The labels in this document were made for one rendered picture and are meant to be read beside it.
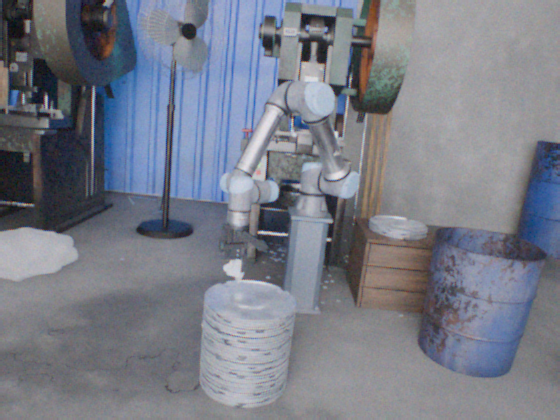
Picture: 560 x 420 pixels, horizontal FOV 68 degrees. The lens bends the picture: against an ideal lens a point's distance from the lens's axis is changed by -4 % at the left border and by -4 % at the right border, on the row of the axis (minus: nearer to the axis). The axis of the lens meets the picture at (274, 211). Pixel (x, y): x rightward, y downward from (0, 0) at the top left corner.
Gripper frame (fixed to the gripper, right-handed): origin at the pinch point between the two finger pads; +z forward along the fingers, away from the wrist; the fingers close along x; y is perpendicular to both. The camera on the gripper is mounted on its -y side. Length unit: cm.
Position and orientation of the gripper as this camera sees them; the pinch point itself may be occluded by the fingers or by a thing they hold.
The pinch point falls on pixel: (239, 278)
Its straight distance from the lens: 151.8
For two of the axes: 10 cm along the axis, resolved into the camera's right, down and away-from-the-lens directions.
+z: -1.0, 9.7, 2.3
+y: -9.2, 0.0, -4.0
